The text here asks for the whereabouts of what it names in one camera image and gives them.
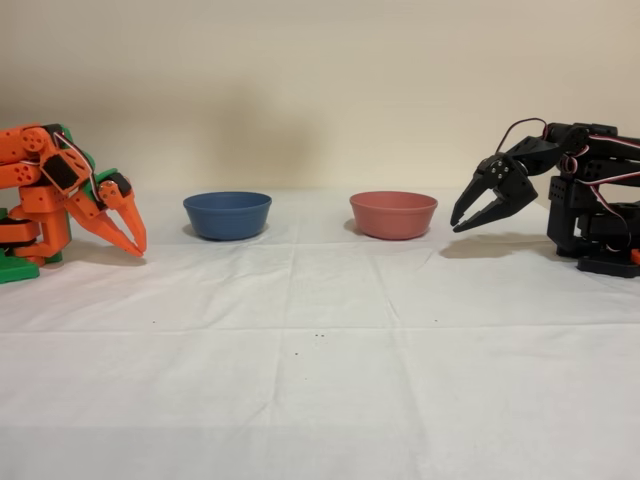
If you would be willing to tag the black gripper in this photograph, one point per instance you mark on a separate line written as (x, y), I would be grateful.
(501, 176)

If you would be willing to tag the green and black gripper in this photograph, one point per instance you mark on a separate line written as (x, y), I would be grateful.
(113, 201)

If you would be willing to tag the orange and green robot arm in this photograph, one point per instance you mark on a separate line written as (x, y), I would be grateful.
(35, 210)

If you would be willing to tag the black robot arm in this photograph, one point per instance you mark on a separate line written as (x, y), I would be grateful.
(565, 200)

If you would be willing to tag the red bowl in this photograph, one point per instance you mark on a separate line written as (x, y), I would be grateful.
(392, 215)

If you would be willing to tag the blue bowl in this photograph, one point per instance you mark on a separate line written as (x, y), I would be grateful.
(227, 215)

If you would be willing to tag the small orange red knob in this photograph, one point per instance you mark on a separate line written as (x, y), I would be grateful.
(636, 255)

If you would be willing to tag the white tablecloth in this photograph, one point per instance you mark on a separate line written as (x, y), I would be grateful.
(250, 390)

